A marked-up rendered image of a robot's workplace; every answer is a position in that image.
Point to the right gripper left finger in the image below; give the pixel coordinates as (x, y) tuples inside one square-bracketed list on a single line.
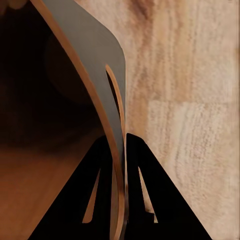
[(63, 220)]

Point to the trash can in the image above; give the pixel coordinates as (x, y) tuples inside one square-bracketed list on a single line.
[(62, 86)]

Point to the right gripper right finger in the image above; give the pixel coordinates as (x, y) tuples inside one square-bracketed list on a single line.
[(176, 220)]

